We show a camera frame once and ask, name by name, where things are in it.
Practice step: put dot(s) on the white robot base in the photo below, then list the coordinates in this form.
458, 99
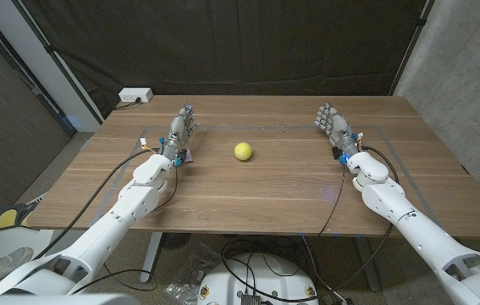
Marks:
260, 284

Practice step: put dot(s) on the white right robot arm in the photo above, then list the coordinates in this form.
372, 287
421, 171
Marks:
392, 203

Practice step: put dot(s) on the yellow tennis ball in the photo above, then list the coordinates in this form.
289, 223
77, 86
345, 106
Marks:
243, 151

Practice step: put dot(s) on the clear plastic bag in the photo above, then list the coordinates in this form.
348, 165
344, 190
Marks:
191, 271

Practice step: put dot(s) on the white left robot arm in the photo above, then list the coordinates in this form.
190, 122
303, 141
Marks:
134, 205

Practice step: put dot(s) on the yellow foot pedal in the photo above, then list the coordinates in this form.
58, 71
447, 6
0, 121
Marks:
7, 218

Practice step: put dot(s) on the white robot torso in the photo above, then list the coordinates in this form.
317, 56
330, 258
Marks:
53, 300

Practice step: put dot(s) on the white table leg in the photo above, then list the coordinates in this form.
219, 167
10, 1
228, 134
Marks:
151, 254

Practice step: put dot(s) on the grey table leg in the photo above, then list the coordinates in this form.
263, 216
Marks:
367, 262

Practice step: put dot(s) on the white power strip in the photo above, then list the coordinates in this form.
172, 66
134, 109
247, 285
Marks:
136, 95

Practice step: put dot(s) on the purple sticky note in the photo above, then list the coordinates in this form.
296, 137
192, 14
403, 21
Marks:
189, 157

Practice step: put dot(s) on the black backdrop stand pole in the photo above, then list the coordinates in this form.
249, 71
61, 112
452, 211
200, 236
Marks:
59, 63
413, 44

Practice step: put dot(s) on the grey sneaker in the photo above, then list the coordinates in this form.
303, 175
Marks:
2, 264

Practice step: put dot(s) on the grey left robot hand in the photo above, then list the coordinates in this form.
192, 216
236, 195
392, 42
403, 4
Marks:
178, 131

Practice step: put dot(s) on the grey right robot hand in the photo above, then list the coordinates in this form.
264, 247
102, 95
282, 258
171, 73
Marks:
338, 127

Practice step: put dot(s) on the grey tape outline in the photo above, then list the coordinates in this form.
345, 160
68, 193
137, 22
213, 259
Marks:
265, 127

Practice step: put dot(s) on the black backdrop curtain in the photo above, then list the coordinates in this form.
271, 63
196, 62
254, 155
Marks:
231, 46

